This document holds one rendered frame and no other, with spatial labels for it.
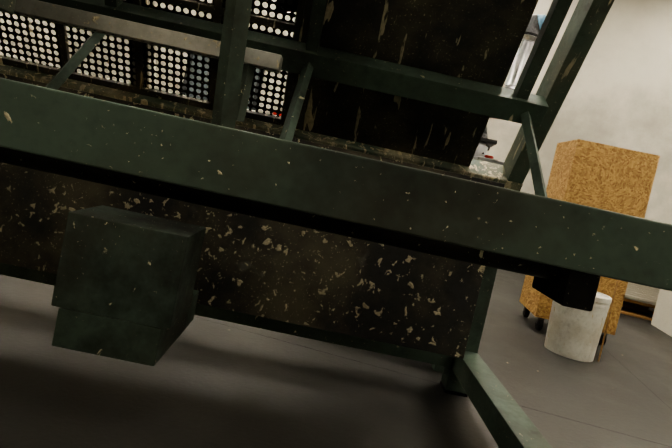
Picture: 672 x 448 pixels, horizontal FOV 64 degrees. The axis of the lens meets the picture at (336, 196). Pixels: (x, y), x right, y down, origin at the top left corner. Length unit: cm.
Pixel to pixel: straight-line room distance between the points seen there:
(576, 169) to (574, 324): 99
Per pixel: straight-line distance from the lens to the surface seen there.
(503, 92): 187
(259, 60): 145
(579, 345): 333
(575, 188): 370
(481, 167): 210
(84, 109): 79
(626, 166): 381
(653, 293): 566
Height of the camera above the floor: 77
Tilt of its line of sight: 3 degrees down
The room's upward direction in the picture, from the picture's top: 12 degrees clockwise
